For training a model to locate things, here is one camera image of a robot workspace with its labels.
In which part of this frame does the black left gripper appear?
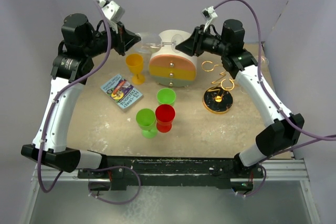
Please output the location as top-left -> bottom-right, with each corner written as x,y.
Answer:
83,19 -> 140,58

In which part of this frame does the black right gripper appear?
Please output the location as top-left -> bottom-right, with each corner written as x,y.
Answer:
175,24 -> 229,57

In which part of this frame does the clear round wine glass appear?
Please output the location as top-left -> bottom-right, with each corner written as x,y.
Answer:
133,32 -> 184,54

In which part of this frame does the gold wine glass rack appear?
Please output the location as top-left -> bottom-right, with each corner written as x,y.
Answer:
203,70 -> 239,114

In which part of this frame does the clear ribbed flute glass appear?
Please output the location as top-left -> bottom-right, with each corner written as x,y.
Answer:
239,56 -> 269,95

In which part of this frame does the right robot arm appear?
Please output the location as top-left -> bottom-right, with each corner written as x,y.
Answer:
175,19 -> 305,177

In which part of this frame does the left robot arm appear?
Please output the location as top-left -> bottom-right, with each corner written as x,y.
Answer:
21,13 -> 141,178

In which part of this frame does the yellow plastic goblet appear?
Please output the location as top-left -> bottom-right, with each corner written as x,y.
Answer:
125,54 -> 145,85

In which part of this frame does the white round drawer cabinet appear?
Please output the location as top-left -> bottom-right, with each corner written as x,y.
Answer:
149,29 -> 197,87

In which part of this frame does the blue treehouse paperback book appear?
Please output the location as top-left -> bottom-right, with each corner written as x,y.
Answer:
100,74 -> 143,112

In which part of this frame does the green goblet near cabinet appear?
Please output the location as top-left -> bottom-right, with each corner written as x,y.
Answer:
156,88 -> 176,106

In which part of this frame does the red plastic goblet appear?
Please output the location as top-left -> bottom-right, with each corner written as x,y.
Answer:
155,104 -> 176,133

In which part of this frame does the green goblet front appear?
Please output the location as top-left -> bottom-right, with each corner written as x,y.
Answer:
136,108 -> 158,138

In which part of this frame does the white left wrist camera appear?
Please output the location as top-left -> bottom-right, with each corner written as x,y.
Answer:
96,0 -> 125,33

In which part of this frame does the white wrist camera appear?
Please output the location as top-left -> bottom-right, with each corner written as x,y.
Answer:
96,0 -> 125,33
202,6 -> 218,32

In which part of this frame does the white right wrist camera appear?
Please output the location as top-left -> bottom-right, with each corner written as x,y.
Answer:
202,6 -> 218,32

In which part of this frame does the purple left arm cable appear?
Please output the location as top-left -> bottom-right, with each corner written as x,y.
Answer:
38,0 -> 112,193

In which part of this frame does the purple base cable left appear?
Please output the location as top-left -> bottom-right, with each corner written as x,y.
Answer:
88,166 -> 143,205

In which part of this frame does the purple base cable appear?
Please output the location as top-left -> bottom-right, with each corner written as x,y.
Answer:
235,165 -> 267,198
88,166 -> 143,205

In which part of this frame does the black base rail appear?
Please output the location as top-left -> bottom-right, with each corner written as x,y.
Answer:
78,155 -> 264,190

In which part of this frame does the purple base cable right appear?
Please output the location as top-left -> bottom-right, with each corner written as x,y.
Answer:
235,165 -> 267,198

